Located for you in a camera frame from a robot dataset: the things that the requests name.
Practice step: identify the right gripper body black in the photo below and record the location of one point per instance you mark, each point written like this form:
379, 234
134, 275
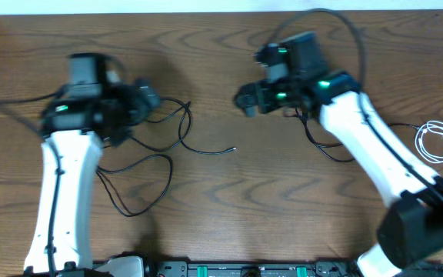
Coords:
279, 95

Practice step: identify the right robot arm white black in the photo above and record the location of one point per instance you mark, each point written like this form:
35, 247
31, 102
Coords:
297, 76

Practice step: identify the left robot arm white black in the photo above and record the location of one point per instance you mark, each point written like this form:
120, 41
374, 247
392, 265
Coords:
94, 107

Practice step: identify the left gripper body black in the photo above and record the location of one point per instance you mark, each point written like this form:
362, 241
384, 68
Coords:
134, 106

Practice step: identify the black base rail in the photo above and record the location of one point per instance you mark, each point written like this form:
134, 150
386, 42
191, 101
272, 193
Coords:
186, 268

